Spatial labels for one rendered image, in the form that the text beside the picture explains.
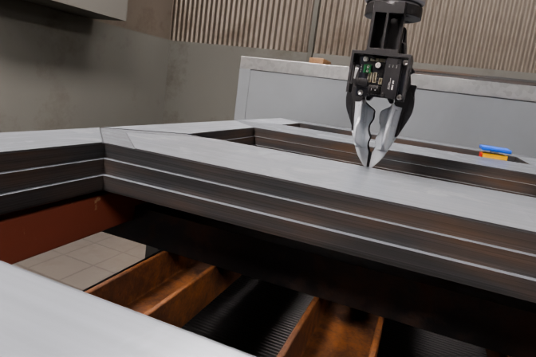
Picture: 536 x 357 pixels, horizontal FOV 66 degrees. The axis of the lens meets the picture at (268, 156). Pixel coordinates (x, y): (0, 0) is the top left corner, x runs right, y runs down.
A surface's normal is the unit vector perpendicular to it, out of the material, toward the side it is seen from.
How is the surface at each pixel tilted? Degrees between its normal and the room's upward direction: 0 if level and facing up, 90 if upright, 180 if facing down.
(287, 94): 90
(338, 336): 0
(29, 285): 0
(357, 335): 0
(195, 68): 90
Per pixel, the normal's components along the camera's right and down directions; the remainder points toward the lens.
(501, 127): -0.37, 0.11
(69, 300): 0.13, -0.98
